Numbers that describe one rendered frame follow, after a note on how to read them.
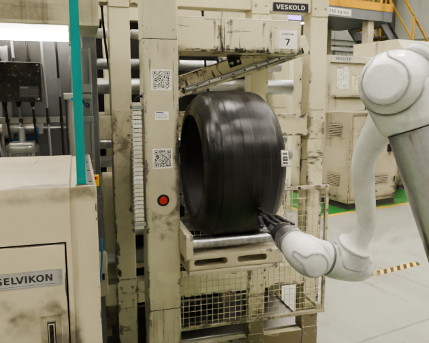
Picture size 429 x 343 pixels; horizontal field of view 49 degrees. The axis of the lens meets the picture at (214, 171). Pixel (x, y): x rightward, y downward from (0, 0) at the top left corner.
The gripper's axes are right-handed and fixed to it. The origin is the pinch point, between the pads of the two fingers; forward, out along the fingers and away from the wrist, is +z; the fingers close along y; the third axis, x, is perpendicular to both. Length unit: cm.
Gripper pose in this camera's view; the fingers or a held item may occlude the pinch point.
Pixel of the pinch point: (263, 214)
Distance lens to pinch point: 171.6
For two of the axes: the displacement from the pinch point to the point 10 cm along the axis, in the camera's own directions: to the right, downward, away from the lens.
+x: -0.3, 9.6, 2.8
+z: -2.7, -2.7, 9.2
